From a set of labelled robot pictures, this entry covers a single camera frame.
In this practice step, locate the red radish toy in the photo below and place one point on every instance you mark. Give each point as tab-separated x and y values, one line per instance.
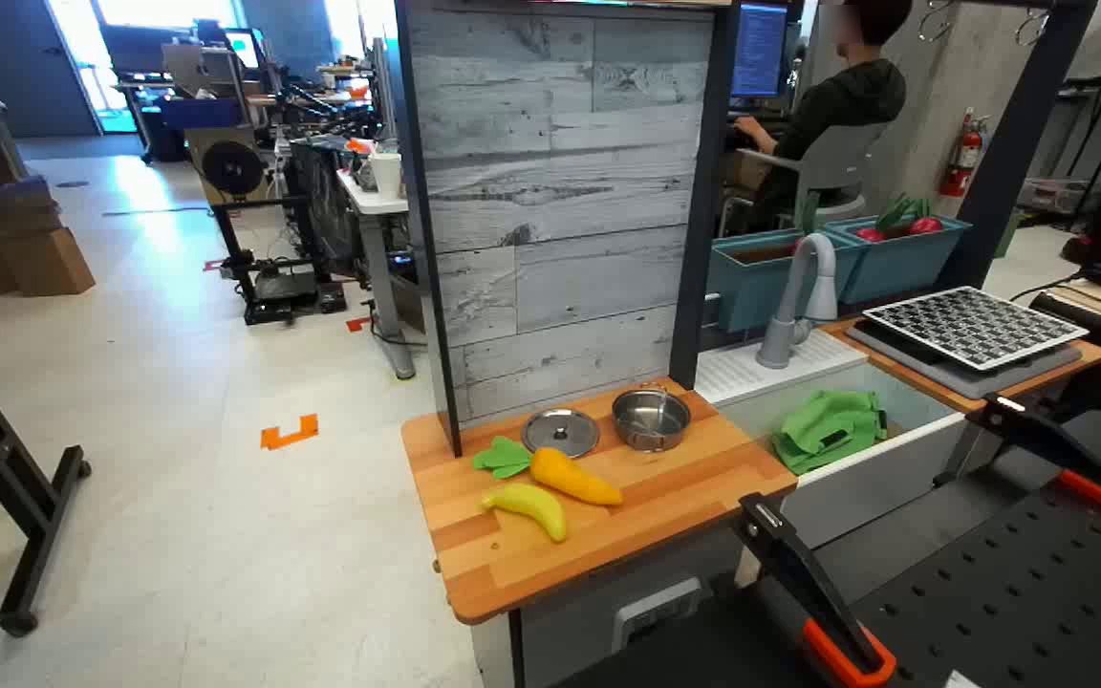
907	217

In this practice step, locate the silver pot lid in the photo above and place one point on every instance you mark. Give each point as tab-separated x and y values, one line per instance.
560	435

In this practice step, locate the grey wood-look backsplash panel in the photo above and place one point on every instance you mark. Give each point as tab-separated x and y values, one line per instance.
553	192

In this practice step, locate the red fire extinguisher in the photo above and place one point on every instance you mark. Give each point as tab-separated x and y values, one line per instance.
961	160

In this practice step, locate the yellow banana plush toy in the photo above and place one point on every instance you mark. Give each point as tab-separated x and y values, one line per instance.
534	505

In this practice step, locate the computer monitor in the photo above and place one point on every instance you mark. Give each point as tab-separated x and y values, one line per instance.
763	50

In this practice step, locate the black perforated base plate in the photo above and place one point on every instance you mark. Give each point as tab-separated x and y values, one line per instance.
1022	599

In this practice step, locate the wooden counter top board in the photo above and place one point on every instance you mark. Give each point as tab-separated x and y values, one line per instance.
653	501

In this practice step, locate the orange floor tape marker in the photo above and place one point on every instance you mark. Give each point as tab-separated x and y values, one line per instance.
272	443

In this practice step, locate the cardboard box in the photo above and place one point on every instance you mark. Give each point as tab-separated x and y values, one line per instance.
27	255

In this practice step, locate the white desk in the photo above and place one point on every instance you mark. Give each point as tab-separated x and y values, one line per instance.
381	206

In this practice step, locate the metal bowl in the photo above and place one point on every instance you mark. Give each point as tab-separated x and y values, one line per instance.
653	423

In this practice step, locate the black clamp orange tip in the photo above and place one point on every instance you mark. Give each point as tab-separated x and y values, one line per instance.
804	580
1049	450

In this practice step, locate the green cloth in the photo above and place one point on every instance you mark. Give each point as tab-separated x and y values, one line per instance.
830	427

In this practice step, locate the white toy sink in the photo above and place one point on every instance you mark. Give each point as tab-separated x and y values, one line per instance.
754	370

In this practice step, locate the grey cabinet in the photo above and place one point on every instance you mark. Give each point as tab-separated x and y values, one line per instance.
574	623

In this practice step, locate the seated person dark sweater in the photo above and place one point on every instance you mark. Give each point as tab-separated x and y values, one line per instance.
851	101

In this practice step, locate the black stand leg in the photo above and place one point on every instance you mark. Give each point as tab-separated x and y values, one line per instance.
15	483

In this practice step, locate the checkered calibration board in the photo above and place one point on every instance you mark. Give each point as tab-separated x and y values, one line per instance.
971	332

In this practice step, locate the black slanted frame beam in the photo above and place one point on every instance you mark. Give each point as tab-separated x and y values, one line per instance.
1016	139

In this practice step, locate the cluttered background workbench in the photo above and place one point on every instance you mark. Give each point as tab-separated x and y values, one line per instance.
182	110

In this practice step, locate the grey faucet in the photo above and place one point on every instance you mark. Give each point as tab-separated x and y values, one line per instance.
798	306

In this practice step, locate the teal planter box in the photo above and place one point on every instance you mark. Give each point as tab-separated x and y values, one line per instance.
743	288
907	268

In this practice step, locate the grey office chair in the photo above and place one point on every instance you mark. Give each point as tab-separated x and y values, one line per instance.
839	160

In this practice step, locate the wooden side shelf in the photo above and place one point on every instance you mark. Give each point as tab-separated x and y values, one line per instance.
934	393

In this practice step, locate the black vertical post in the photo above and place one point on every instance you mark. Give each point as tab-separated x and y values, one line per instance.
703	192

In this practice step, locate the orange carrot plush toy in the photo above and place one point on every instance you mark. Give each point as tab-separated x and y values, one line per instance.
572	481

